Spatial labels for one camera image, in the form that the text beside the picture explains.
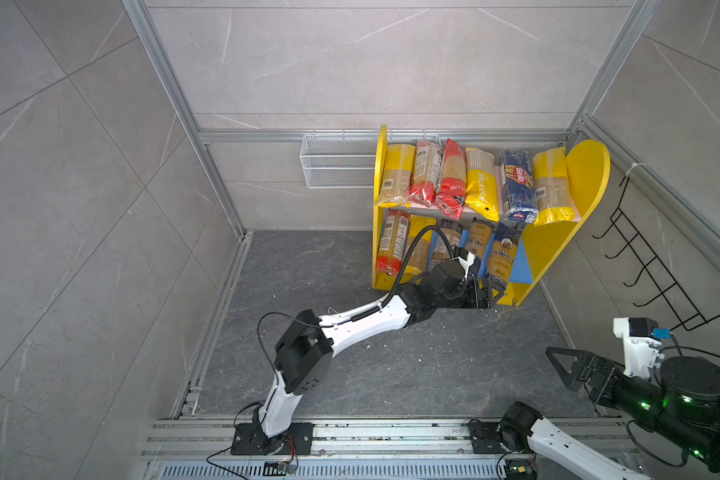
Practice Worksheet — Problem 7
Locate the black corrugated cable conduit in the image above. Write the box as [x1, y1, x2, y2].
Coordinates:
[350, 225, 457, 319]

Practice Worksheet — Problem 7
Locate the red clear spaghetti bag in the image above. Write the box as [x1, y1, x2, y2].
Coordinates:
[376, 210, 410, 275]

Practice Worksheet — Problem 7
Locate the blue Barilla spaghetti box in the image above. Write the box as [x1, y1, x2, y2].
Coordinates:
[502, 149, 539, 224]

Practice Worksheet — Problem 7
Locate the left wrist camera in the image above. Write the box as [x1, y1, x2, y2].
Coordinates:
[454, 247, 482, 280]

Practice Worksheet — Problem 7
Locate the yellow shelf with coloured boards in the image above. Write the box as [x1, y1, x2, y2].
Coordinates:
[371, 126, 611, 306]

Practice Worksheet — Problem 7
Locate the red labelled spaghetti bag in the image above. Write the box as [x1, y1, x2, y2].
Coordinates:
[408, 140, 443, 207]

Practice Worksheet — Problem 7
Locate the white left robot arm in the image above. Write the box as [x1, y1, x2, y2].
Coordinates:
[231, 256, 505, 456]

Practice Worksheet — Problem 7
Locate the yellow topped spaghetti bag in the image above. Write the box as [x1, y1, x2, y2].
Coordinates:
[377, 144, 416, 208]

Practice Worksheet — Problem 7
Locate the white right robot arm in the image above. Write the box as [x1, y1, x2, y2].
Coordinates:
[497, 347, 720, 479]

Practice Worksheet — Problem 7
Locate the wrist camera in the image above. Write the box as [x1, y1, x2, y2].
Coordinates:
[454, 247, 482, 280]
[613, 317, 671, 381]

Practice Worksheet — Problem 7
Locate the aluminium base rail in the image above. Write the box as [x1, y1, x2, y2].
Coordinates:
[137, 416, 648, 479]

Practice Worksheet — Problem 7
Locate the blue Ankara spaghetti bag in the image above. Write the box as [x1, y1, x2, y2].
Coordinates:
[486, 223, 521, 286]

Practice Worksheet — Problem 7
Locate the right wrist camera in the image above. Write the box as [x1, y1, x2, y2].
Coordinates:
[613, 317, 671, 381]

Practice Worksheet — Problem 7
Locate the long yellow spaghetti bag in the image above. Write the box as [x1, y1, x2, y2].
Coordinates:
[533, 147, 578, 226]

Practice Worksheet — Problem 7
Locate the short yellow spaghetti bag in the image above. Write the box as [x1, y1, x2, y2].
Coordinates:
[404, 215, 436, 277]

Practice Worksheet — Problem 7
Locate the black wire hook rack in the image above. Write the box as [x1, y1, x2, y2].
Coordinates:
[582, 173, 720, 333]

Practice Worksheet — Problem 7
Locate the white wire mesh basket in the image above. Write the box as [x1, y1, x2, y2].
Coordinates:
[299, 125, 444, 189]

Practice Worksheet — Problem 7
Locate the yellow Pastatime spaghetti bag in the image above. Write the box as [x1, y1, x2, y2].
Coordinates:
[465, 148, 500, 222]

